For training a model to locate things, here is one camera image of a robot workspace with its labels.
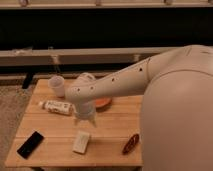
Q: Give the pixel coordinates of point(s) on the black remote control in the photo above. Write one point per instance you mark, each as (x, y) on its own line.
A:
(27, 148)

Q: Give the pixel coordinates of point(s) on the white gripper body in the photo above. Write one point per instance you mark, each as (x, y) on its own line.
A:
(85, 111)

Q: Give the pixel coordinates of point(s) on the white labelled bottle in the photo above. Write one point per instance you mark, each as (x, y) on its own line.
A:
(56, 107)

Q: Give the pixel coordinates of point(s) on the wooden table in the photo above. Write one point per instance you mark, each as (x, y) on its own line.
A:
(115, 125)

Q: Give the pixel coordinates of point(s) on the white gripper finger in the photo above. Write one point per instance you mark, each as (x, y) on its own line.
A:
(92, 121)

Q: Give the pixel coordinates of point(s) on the orange ceramic bowl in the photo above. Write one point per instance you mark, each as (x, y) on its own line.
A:
(99, 103)

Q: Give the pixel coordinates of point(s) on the brown red snack object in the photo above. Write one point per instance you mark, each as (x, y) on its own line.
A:
(131, 144)

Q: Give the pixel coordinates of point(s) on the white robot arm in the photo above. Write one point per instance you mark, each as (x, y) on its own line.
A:
(177, 106)

